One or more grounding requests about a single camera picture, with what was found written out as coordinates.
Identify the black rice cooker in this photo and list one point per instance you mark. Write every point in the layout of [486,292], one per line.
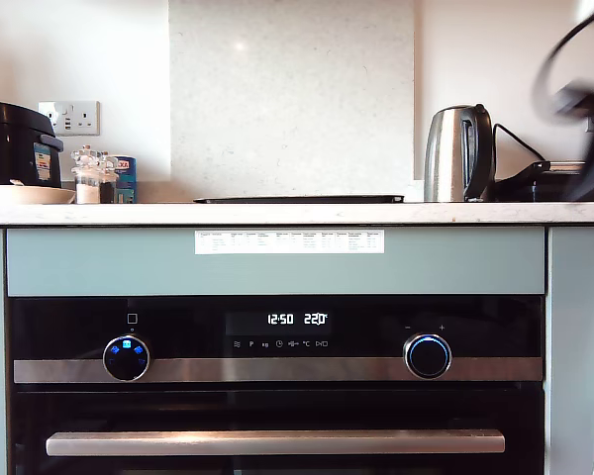
[10,143]

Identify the steel electric kettle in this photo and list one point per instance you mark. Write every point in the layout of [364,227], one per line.
[445,153]

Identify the cream plate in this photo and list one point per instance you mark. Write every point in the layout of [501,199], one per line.
[25,195]

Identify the speckled stone splashback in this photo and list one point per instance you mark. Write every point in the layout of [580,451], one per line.
[292,99]

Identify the black sandwich toaster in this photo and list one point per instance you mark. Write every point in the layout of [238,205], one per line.
[539,185]

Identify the blue salt tub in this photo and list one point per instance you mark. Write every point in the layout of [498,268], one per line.
[126,180]

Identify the oven display panel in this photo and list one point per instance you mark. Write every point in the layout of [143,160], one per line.
[247,324]

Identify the wide grey-green cabinet front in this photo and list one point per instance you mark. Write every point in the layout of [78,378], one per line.
[574,307]

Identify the black hob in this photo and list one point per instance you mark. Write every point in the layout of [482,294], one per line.
[297,199]

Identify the black built-in oven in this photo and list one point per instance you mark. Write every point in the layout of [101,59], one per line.
[376,406]

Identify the white paper table sticker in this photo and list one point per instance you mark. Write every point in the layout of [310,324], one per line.
[289,242]

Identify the clear pepper grinder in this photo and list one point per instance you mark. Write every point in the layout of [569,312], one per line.
[108,190]

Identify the round oven function knob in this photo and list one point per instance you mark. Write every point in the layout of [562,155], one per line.
[126,358]

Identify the white double wall socket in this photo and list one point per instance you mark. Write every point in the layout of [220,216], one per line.
[81,119]

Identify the grey-green cabinet filler panel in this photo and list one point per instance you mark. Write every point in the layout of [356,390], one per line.
[128,267]

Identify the round oven temperature knob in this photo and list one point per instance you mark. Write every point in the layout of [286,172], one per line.
[427,356]

